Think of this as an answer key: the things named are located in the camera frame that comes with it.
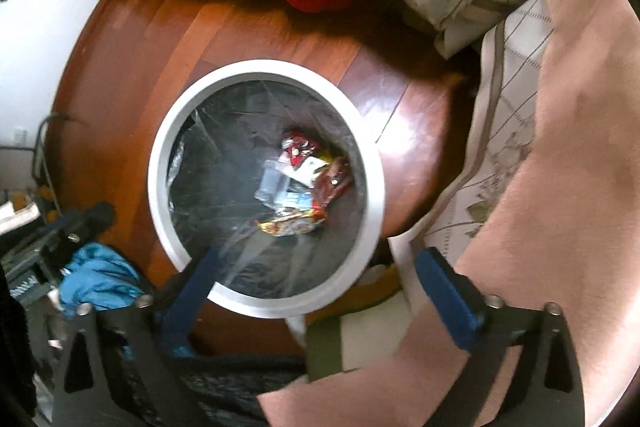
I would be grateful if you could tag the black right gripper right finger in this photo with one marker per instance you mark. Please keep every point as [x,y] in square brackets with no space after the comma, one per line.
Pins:
[546,387]

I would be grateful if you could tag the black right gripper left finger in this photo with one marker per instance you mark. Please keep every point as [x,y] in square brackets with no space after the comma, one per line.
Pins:
[89,388]

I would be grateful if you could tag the white round trash bin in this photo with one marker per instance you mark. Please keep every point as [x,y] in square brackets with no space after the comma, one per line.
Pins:
[372,181]

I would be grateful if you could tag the trash pile in bin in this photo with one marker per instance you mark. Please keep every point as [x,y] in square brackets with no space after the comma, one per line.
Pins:
[300,185]

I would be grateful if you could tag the blue cloth on floor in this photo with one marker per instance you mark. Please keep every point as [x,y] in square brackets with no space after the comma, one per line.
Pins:
[99,276]

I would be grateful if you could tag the pink striped bed cover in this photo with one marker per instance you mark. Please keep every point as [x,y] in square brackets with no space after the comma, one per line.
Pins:
[566,230]

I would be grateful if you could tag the black bin liner bag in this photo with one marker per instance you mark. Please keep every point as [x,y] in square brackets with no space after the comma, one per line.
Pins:
[216,167]

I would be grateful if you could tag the floral bed sheet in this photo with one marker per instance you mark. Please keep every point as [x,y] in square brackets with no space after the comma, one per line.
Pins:
[500,138]

